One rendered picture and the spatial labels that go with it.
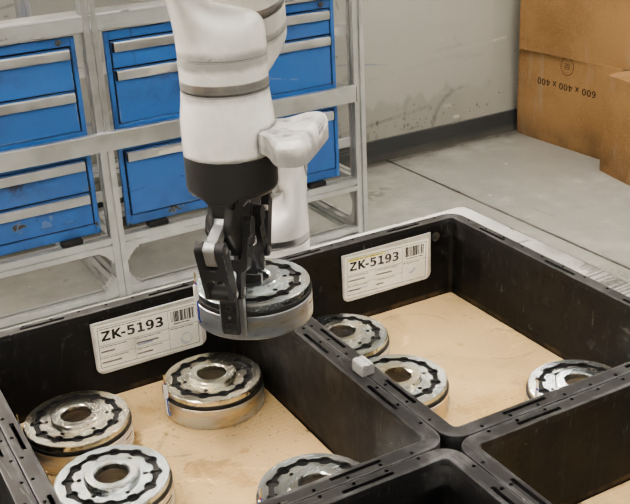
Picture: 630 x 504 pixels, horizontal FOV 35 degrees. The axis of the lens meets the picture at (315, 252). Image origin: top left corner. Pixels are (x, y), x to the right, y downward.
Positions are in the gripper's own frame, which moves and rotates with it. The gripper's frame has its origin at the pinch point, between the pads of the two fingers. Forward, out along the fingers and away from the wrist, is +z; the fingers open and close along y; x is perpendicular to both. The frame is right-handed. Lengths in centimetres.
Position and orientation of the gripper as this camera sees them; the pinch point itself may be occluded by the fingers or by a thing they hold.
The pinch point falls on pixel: (242, 306)
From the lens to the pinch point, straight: 86.9
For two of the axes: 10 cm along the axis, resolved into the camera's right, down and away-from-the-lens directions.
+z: 0.4, 9.2, 4.0
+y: -2.5, 4.0, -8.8
